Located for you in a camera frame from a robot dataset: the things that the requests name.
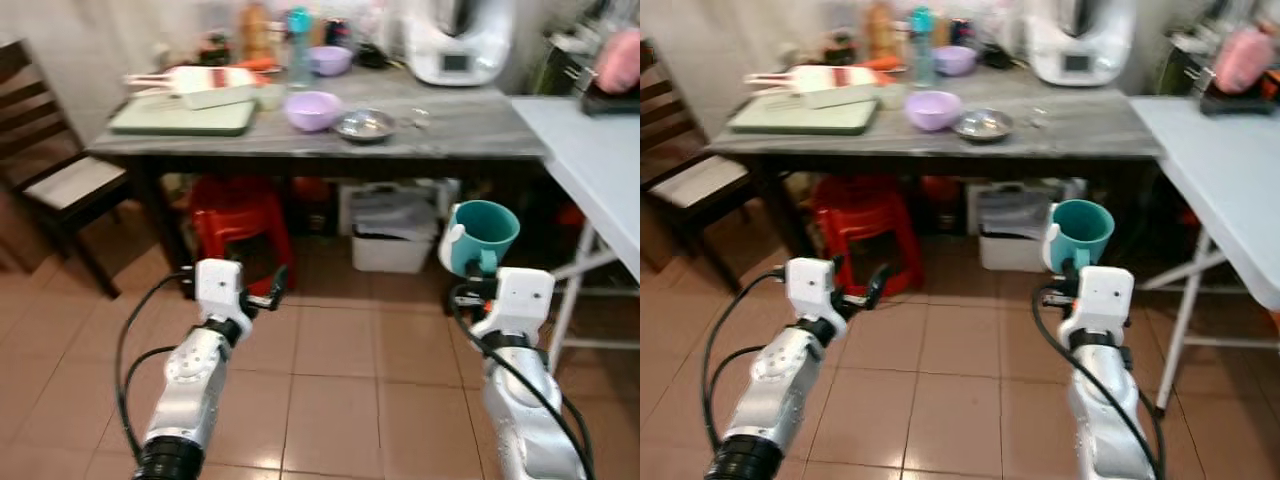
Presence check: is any pale green tray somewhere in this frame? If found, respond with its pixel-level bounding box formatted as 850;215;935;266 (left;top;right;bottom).
727;96;880;137
107;96;258;138

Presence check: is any dark wooden chair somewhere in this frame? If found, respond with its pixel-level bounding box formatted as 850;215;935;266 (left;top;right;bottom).
640;38;749;233
0;38;133;301

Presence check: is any small purple bowl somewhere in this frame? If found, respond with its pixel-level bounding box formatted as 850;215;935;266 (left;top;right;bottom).
931;44;978;79
307;44;354;79

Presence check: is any clear bottle with teal cap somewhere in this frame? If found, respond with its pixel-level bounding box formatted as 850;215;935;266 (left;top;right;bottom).
286;7;314;90
909;7;938;90

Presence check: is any black appliance base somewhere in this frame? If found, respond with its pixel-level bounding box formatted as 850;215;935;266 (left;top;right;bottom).
579;84;641;117
1199;84;1280;117

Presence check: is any dark table with grey top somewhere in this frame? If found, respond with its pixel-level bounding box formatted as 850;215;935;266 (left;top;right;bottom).
85;66;553;301
704;66;1167;301

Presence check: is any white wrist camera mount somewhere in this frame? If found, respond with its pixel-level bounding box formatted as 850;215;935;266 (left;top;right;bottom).
1062;264;1137;343
194;259;253;321
785;257;850;321
470;266;557;343

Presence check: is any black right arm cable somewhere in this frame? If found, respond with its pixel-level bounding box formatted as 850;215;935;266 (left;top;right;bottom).
448;296;597;480
1030;290;1167;480

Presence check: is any pink rounded container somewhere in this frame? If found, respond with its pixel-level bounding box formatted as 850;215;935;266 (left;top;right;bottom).
594;27;641;95
1214;27;1277;95

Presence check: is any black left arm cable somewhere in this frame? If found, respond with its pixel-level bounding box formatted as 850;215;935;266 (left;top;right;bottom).
699;271;788;457
114;271;198;463

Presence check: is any steel bowl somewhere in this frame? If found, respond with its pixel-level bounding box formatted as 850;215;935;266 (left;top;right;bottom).
951;108;1016;144
332;108;399;144

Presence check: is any white kitchen appliance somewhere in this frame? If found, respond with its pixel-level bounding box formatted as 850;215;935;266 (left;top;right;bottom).
399;0;517;88
1023;0;1137;88

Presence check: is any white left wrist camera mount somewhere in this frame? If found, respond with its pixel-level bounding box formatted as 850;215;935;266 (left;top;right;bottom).
194;259;253;321
785;257;850;321

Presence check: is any white rectangular dish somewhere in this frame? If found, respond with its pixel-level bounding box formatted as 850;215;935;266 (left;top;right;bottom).
124;64;272;111
744;64;893;111

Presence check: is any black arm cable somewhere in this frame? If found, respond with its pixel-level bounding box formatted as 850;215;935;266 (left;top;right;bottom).
1030;290;1167;480
114;271;198;463
448;296;597;480
699;271;788;457

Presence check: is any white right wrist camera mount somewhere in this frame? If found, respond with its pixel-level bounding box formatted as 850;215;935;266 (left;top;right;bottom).
470;266;557;343
1062;264;1137;343

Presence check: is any white folding table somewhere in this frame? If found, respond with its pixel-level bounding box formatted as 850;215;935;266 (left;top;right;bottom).
1128;94;1280;413
509;94;641;373

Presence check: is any white storage box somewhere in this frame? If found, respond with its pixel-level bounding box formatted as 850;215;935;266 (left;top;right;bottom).
974;184;1063;275
349;184;442;275

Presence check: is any large purple bowl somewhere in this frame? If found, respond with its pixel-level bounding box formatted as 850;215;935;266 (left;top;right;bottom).
904;90;965;134
284;90;345;134

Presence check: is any red plastic stool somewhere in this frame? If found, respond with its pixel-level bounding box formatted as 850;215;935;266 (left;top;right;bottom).
189;176;297;298
811;176;924;298

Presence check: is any teal plastic cup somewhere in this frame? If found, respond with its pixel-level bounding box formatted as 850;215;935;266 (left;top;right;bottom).
439;199;522;279
1041;197;1117;277

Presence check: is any orange bottle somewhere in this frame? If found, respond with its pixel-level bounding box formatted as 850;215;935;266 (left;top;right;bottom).
865;0;897;61
240;0;272;61

